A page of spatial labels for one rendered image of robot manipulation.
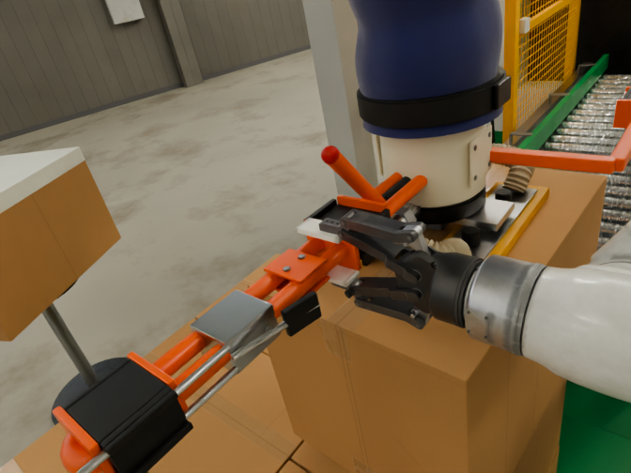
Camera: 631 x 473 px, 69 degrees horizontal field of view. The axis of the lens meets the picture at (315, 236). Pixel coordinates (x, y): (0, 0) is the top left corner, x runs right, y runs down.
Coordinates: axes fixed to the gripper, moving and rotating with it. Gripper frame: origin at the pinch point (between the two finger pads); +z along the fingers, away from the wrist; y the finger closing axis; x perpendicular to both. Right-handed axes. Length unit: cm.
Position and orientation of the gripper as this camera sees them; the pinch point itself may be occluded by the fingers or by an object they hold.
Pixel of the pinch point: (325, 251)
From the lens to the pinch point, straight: 60.2
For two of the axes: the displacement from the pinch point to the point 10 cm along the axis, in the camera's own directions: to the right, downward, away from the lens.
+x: 6.2, -5.0, 6.1
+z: -7.6, -2.0, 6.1
